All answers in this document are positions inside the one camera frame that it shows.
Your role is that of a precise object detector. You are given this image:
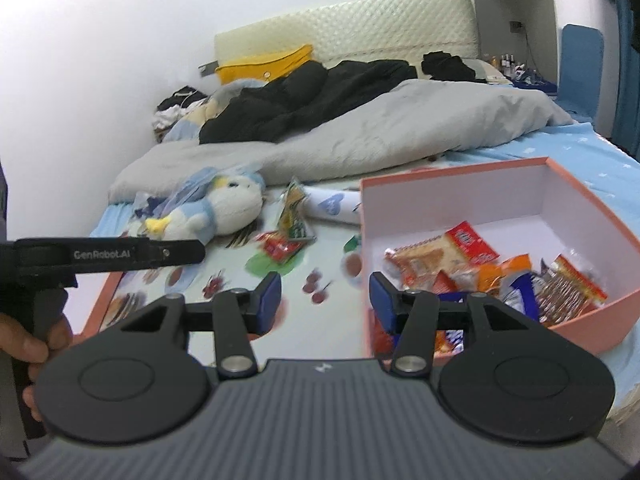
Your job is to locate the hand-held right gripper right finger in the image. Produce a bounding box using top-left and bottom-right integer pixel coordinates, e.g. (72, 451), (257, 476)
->
(368, 271), (531, 377)

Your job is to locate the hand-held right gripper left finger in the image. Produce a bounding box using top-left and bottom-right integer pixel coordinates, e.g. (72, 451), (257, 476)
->
(122, 271), (282, 377)

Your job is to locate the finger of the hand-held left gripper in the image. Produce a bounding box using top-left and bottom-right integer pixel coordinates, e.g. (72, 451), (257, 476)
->
(150, 240), (207, 267)

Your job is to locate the clear orange cracker packet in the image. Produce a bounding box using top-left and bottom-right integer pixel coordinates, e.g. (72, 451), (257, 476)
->
(384, 235), (481, 292)

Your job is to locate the orange clear snack packet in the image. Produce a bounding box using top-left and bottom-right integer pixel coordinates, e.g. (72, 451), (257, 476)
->
(477, 254), (532, 295)

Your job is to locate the blue snack packet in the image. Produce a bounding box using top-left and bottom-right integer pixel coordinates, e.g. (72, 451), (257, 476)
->
(500, 270), (542, 322)

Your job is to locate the pink cardboard box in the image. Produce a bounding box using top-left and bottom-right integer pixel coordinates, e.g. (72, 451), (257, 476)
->
(359, 156), (640, 361)

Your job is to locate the red striped snack packet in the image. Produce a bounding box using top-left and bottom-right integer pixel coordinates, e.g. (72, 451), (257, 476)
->
(537, 254), (609, 327)

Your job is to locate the person's left hand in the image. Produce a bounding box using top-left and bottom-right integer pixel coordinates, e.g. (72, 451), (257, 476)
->
(0, 312), (76, 420)

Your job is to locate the small red snack packet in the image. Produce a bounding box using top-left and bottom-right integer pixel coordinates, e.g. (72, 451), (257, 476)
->
(256, 231), (307, 264)

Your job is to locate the pink box lid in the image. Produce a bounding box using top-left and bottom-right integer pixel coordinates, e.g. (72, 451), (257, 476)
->
(80, 270), (126, 341)

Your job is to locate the blue white penguin plush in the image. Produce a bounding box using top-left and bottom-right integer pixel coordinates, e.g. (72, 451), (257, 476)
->
(142, 169), (266, 241)

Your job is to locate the green yellow snack packet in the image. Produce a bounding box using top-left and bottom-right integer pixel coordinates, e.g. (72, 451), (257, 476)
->
(276, 176), (317, 242)

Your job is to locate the white packet blue heart print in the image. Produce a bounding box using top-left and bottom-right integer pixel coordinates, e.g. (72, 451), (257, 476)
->
(299, 185), (363, 226)

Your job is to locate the cartoon print quilt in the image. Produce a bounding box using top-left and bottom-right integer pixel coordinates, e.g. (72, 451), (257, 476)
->
(162, 79), (266, 143)

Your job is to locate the pile of clothes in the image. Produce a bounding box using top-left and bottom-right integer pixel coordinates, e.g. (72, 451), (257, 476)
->
(152, 86), (208, 131)

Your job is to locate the grey blanket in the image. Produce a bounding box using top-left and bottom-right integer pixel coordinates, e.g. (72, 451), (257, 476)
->
(109, 80), (573, 206)

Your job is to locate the black jacket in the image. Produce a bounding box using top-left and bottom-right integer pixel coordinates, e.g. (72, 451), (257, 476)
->
(199, 59), (420, 144)

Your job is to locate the yellow pillow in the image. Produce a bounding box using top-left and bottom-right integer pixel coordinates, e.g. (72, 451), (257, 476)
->
(216, 44), (315, 86)

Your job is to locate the black clothing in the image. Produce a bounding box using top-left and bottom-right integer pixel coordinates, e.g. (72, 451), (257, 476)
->
(421, 51), (488, 82)

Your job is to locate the white pillow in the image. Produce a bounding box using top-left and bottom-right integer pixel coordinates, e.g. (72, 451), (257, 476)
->
(465, 58), (513, 83)

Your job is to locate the blue storage box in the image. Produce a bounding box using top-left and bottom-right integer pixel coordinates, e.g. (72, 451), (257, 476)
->
(510, 72), (558, 96)

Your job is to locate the row of small bottles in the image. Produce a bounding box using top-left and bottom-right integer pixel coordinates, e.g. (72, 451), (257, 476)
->
(490, 52), (526, 72)

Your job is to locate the cream padded headboard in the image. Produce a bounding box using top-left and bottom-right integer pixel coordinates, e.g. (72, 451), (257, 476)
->
(214, 0), (480, 71)

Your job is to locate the blue chair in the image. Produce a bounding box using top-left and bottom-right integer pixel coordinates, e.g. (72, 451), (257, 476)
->
(557, 23), (606, 123)

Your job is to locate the blue curtain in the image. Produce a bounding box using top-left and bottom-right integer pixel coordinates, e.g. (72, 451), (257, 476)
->
(612, 0), (640, 156)

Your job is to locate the black cable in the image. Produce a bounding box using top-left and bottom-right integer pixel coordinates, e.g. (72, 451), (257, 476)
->
(522, 27), (539, 73)

